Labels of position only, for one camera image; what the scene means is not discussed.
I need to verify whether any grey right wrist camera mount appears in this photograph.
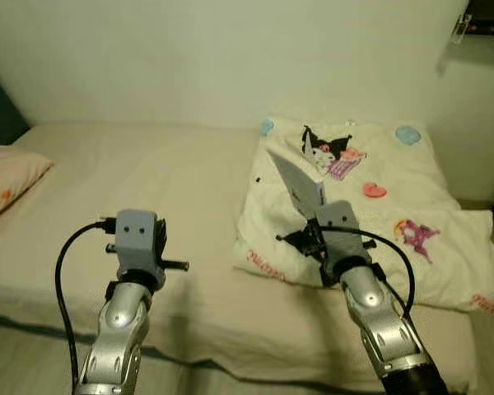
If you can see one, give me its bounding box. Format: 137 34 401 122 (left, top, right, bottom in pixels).
315 200 365 268

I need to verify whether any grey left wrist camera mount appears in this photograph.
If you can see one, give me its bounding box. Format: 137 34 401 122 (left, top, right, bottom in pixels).
115 210 161 281

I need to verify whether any clear plastic bracket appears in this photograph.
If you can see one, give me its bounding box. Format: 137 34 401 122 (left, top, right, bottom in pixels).
451 15 470 46

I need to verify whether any beige sheeted mattress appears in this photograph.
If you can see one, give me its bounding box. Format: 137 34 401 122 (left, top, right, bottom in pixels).
0 122 494 392

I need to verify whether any cream cartoon print blanket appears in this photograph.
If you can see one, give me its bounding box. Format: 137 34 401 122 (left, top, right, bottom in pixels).
233 117 494 314

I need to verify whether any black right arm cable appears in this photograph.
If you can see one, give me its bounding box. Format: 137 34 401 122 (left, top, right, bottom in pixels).
317 227 417 320

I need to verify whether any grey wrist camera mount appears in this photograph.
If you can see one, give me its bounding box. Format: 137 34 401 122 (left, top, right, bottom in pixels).
115 210 161 281
315 200 365 268

